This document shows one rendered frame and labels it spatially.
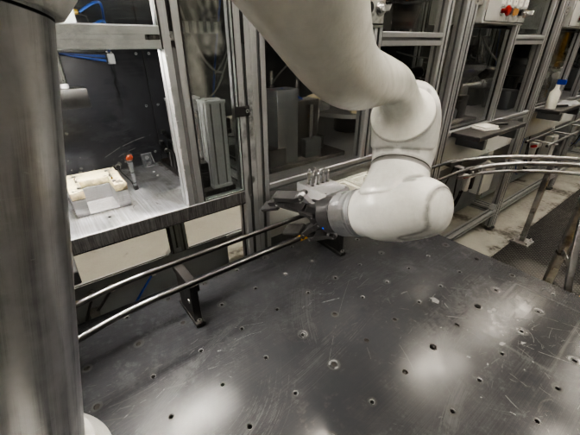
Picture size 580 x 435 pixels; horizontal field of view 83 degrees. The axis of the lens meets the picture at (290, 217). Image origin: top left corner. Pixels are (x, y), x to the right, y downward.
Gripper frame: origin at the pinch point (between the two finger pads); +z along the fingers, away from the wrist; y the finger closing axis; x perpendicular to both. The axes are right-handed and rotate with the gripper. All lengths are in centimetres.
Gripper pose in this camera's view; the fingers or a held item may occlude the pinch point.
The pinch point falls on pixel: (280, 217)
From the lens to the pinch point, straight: 81.6
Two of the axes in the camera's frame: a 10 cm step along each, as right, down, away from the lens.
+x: -5.2, 7.4, -4.3
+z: -6.1, 0.4, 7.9
